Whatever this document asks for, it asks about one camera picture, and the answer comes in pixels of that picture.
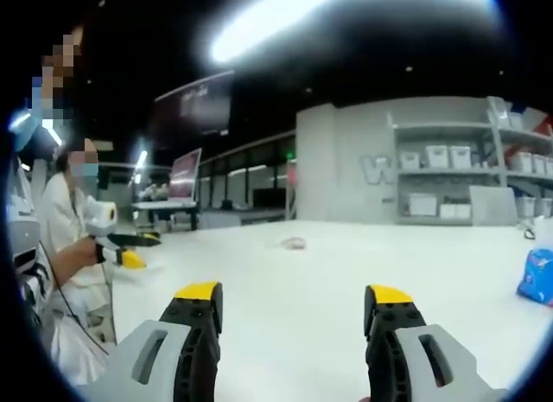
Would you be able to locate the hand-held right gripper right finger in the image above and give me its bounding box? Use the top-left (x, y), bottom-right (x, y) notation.
top-left (364, 284), bottom-right (511, 402)

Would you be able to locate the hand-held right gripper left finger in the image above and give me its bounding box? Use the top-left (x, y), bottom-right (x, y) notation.
top-left (77, 281), bottom-right (224, 402)

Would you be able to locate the person's left hand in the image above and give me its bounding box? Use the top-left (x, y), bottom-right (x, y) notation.
top-left (73, 239), bottom-right (99, 269)

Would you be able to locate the background work table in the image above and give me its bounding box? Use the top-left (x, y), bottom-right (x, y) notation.
top-left (130, 200), bottom-right (200, 231)

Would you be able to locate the white grey chest device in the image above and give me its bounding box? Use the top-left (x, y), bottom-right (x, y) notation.
top-left (7, 193), bottom-right (42, 270)

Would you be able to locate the pink standing monitor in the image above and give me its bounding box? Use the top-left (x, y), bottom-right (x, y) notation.
top-left (168, 147), bottom-right (203, 203)

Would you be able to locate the white cloth garment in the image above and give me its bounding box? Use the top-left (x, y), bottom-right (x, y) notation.
top-left (47, 280), bottom-right (117, 386)

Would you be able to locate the blue face mask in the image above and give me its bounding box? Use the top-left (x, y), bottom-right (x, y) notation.
top-left (11, 112), bottom-right (43, 151)

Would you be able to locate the dark hanging screen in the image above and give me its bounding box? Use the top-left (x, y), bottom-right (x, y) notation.
top-left (151, 71), bottom-right (235, 140)

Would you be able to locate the blue printed packet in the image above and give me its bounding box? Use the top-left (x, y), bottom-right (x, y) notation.
top-left (516, 247), bottom-right (553, 307)

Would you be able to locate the grey leaning board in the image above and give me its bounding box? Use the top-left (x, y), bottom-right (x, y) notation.
top-left (468, 185), bottom-right (518, 227)

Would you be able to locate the shelf with white bins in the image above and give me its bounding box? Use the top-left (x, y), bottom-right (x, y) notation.
top-left (398, 101), bottom-right (553, 220)

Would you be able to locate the grey shelf unit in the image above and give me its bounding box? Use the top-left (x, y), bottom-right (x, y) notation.
top-left (385, 97), bottom-right (507, 227)
top-left (486, 95), bottom-right (553, 221)

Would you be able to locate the long ceiling light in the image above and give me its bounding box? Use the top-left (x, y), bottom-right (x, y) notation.
top-left (209, 0), bottom-right (498, 66)

